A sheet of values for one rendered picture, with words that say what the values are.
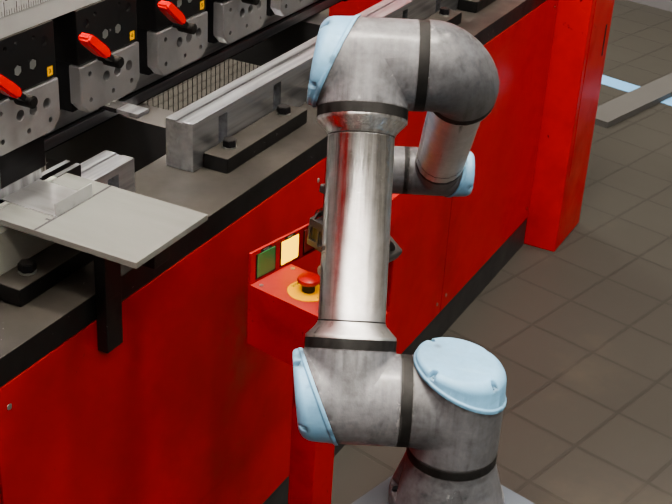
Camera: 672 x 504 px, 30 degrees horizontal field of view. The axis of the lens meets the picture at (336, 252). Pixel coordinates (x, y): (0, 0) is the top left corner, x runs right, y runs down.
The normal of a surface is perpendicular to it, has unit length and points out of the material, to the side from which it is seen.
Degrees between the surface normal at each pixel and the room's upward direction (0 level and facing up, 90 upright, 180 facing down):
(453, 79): 87
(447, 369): 8
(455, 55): 57
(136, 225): 0
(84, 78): 90
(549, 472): 0
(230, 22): 90
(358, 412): 73
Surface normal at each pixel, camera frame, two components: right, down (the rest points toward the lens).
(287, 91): 0.88, 0.26
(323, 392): 0.00, -0.16
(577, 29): -0.47, 0.40
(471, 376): 0.18, -0.87
